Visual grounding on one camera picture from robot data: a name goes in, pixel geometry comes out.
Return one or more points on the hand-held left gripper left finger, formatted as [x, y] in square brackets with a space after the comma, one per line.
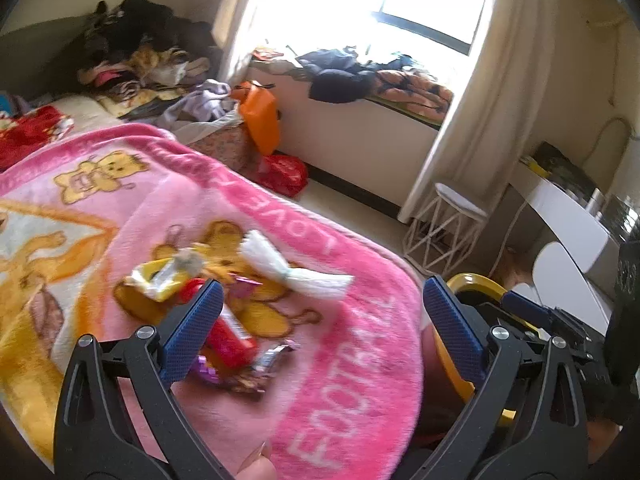
[195, 330]

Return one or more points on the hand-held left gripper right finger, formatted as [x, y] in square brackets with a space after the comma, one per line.
[452, 330]

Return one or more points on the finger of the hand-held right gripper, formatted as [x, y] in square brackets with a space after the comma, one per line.
[510, 317]
[525, 305]

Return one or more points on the yellow-rimmed black trash bin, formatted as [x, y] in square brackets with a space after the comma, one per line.
[452, 360]

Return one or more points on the red white candy wrapper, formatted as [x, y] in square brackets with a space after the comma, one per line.
[230, 340]

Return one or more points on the purple foil candy wrapper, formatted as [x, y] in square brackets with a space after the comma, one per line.
[207, 370]

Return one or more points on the yellow white wrapper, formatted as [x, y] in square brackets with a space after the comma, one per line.
[160, 277]

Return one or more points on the silver foil candy wrapper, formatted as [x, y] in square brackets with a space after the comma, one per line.
[272, 357]

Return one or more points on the white foam fruit net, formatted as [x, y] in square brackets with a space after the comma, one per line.
[300, 277]

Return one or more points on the person's left hand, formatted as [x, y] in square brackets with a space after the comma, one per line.
[257, 465]

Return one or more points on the white drawer cabinet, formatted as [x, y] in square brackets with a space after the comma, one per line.
[565, 280]

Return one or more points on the white vanity table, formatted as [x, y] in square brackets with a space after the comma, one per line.
[565, 215]

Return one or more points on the dark patterned box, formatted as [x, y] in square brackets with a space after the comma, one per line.
[622, 215]

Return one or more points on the pink printed blanket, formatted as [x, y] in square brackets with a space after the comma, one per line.
[325, 360]

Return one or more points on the yellow item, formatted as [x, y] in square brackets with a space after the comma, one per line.
[535, 166]

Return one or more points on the dark green bag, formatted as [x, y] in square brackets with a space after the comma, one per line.
[562, 167]

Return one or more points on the red plastic bag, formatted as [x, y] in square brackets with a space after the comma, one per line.
[285, 175]

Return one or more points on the floral storage box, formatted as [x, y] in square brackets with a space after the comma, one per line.
[222, 145]

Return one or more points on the white window seat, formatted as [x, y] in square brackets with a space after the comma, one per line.
[360, 145]

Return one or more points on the orange bag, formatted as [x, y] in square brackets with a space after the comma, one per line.
[260, 120]

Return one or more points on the wide cream curtain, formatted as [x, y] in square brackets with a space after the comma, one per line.
[480, 85]

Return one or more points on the pale purple garment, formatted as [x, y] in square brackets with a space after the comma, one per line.
[205, 102]

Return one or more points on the orange patterned quilt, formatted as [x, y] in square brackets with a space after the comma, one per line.
[415, 92]

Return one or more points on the cream mattress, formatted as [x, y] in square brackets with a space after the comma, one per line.
[85, 112]

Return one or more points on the red cloth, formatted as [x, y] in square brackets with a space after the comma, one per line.
[30, 135]

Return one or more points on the small colourful cloth heap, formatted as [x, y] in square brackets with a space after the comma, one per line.
[272, 60]

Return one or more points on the colourful printed blanket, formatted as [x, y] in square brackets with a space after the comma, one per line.
[12, 105]

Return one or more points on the pile of clothes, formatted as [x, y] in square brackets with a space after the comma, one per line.
[145, 35]

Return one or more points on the narrow cream curtain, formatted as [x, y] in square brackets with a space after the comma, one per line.
[235, 20]

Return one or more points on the grey headboard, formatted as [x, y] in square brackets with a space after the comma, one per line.
[40, 55]

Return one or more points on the window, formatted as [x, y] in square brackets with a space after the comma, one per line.
[425, 0]

